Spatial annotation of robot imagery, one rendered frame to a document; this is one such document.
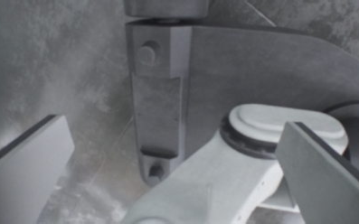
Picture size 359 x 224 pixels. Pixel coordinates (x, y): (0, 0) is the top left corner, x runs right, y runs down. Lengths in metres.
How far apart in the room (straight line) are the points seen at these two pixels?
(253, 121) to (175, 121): 0.22
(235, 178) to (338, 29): 0.51
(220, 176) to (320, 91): 0.32
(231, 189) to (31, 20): 0.85
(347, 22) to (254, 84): 0.33
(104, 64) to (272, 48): 0.54
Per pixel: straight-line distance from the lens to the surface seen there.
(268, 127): 0.36
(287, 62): 0.48
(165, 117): 0.52
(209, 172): 0.31
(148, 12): 0.44
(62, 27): 0.82
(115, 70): 0.74
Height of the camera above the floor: 0.61
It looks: 58 degrees down
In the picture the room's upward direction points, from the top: 157 degrees counter-clockwise
